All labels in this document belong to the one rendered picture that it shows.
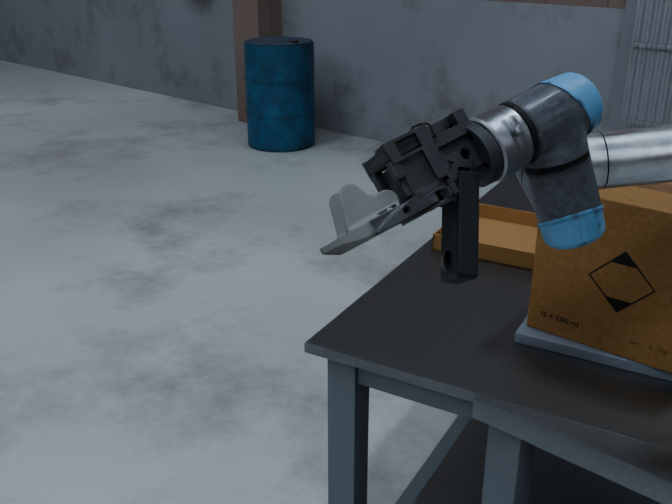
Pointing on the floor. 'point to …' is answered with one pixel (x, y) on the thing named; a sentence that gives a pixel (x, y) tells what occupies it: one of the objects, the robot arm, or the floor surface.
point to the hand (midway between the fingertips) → (335, 252)
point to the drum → (280, 93)
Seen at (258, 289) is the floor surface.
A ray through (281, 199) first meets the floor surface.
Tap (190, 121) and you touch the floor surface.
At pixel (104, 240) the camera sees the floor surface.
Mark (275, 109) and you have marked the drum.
